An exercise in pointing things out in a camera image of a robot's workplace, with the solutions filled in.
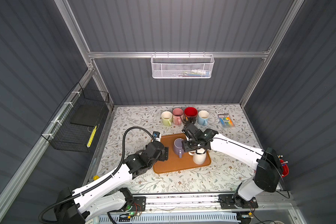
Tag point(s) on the purple mug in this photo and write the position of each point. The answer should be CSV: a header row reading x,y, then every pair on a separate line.
x,y
178,147

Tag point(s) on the black mug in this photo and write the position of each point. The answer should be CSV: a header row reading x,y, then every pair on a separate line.
x,y
190,115

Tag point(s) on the markers in white basket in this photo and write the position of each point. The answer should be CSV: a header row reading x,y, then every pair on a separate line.
x,y
194,74

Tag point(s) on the black wire wall basket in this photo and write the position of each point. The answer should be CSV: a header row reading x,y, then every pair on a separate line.
x,y
62,135

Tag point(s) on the orange wooden tray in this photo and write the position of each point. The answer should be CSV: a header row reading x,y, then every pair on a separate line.
x,y
174,163

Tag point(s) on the yellow marker in basket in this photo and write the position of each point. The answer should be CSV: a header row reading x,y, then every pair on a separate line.
x,y
93,132

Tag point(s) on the black foam pad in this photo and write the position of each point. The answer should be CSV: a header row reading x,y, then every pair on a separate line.
x,y
86,115

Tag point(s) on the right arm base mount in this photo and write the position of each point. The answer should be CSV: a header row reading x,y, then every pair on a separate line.
x,y
234,201

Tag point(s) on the light blue mug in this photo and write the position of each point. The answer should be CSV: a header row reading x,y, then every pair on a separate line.
x,y
203,117

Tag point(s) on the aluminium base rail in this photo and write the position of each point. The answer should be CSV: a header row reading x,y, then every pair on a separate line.
x,y
208,201

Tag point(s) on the pink mug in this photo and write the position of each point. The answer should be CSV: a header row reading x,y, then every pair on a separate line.
x,y
177,116

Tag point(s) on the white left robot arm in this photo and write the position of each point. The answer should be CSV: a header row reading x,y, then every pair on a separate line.
x,y
107,194

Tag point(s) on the light green mug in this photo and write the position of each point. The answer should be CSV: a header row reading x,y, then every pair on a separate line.
x,y
167,118

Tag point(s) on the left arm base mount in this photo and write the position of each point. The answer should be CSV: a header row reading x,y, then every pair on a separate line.
x,y
137,205

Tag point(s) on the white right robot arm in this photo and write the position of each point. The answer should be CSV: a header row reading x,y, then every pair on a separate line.
x,y
265,163

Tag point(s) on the white ventilated cable duct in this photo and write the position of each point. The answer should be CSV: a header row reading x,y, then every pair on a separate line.
x,y
170,218

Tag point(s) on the white wire wall basket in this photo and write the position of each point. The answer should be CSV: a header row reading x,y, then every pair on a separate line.
x,y
165,66

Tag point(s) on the red pencil cup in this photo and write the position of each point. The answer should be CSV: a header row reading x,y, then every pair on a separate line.
x,y
284,167

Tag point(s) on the highlighter marker pack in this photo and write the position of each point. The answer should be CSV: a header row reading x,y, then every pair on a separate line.
x,y
225,120

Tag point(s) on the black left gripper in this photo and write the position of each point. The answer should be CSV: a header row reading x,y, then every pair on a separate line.
x,y
164,154

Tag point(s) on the white mug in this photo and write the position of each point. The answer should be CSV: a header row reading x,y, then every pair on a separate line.
x,y
199,156

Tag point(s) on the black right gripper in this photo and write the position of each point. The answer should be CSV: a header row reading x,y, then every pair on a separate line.
x,y
185,147

